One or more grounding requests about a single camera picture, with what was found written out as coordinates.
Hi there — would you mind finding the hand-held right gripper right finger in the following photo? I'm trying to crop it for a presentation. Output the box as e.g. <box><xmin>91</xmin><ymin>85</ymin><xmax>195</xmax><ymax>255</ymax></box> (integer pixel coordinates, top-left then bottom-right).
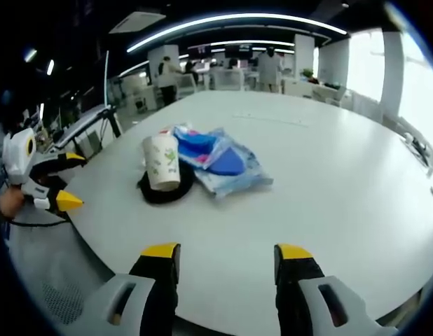
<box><xmin>273</xmin><ymin>243</ymin><xmax>399</xmax><ymax>336</ymax></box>

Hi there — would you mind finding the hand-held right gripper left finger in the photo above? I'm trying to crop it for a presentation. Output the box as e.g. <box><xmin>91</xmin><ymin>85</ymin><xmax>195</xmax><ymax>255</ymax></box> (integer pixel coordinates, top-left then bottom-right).
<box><xmin>81</xmin><ymin>241</ymin><xmax>181</xmax><ymax>336</ymax></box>

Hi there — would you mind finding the black round item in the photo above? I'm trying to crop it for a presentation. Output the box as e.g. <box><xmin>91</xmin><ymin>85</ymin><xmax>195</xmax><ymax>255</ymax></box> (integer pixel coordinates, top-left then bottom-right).
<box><xmin>136</xmin><ymin>164</ymin><xmax>196</xmax><ymax>206</ymax></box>

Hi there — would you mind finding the white paper cup green print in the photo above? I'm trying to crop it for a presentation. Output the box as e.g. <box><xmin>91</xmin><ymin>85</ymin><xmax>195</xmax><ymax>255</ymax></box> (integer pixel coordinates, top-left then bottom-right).
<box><xmin>142</xmin><ymin>134</ymin><xmax>181</xmax><ymax>192</ymax></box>

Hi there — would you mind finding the clear bag blue pink item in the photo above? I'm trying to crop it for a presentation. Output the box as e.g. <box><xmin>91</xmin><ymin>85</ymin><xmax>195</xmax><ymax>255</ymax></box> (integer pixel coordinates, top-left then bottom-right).
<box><xmin>171</xmin><ymin>122</ymin><xmax>221</xmax><ymax>167</ymax></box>

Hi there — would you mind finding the clear bag with blue insole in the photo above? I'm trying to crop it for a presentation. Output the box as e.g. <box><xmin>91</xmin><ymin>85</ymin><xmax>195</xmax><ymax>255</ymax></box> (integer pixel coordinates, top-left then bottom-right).
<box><xmin>193</xmin><ymin>127</ymin><xmax>275</xmax><ymax>200</ymax></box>

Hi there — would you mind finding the person's left hand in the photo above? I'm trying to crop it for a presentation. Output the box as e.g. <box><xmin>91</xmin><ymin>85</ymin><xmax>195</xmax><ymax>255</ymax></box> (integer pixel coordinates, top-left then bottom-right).
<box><xmin>0</xmin><ymin>190</ymin><xmax>27</xmax><ymax>221</ymax></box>

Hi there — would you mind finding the white background desk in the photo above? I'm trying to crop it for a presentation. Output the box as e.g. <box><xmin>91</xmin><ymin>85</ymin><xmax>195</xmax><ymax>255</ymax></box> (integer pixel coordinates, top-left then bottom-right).
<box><xmin>52</xmin><ymin>104</ymin><xmax>123</xmax><ymax>150</ymax></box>

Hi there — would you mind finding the grey mesh chair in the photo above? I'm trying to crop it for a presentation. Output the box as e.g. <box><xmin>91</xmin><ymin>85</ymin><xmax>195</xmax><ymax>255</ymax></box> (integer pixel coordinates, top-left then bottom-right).
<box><xmin>37</xmin><ymin>276</ymin><xmax>88</xmax><ymax>325</ymax></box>

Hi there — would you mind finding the white table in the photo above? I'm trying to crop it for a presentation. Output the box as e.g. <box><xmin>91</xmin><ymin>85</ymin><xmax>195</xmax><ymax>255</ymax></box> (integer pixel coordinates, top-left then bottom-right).
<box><xmin>64</xmin><ymin>90</ymin><xmax>433</xmax><ymax>326</ymax></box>

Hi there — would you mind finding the upright light strip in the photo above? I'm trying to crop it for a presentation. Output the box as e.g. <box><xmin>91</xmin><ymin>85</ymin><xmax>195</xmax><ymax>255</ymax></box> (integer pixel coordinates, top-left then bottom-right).
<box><xmin>103</xmin><ymin>50</ymin><xmax>111</xmax><ymax>108</ymax></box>

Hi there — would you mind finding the ceiling air conditioner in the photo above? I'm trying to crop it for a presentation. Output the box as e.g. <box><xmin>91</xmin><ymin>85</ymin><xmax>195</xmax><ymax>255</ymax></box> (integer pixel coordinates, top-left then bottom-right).
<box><xmin>108</xmin><ymin>10</ymin><xmax>167</xmax><ymax>35</ymax></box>

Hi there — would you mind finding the short ceiling light strip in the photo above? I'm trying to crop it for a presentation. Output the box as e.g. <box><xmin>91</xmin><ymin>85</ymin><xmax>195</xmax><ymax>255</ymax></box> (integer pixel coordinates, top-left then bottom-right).
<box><xmin>187</xmin><ymin>39</ymin><xmax>296</xmax><ymax>50</ymax></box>

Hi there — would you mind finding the long curved ceiling light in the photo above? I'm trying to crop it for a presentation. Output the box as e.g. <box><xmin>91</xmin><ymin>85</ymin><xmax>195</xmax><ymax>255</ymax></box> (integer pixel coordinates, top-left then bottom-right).
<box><xmin>126</xmin><ymin>13</ymin><xmax>349</xmax><ymax>54</ymax></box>

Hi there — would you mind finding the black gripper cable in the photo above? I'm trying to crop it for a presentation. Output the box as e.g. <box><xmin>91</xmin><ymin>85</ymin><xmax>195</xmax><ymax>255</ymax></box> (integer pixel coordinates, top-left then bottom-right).
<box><xmin>8</xmin><ymin>209</ymin><xmax>72</xmax><ymax>228</ymax></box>

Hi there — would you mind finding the black item with cable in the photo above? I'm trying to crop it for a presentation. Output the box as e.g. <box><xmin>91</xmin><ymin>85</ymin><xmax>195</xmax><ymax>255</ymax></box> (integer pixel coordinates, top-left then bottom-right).
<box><xmin>400</xmin><ymin>132</ymin><xmax>431</xmax><ymax>167</ymax></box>

